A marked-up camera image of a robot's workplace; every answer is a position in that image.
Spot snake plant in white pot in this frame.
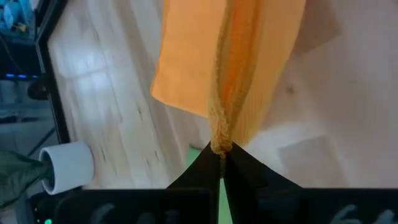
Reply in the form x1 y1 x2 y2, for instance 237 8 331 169
0 140 95 208

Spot green microfiber towel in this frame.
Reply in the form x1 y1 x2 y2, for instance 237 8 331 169
185 143 233 224

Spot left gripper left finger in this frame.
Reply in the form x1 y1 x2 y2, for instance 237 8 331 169
54 143 222 224

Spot orange microfiber towel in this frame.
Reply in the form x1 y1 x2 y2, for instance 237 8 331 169
150 0 307 158

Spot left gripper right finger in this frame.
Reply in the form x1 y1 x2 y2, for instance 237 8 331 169
224 143 398 224

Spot black aluminium table frame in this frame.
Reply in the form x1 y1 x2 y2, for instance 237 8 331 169
34 0 72 144

